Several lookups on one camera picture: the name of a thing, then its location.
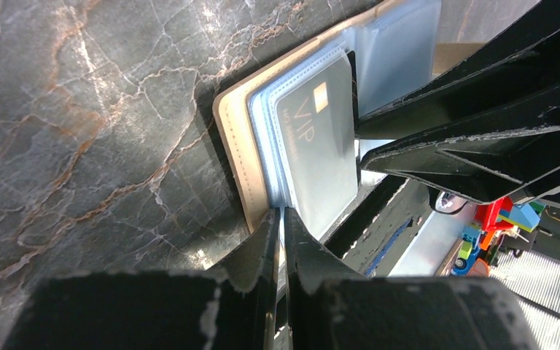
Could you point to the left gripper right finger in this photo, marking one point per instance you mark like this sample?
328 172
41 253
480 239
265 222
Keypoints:
313 272

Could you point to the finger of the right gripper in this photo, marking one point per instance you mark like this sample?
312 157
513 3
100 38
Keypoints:
522 60
481 166

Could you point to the colourful toy blocks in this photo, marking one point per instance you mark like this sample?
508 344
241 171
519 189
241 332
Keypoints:
496 229

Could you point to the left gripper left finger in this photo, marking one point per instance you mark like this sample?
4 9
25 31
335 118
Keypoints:
246 313

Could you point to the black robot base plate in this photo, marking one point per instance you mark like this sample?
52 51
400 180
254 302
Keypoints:
381 214

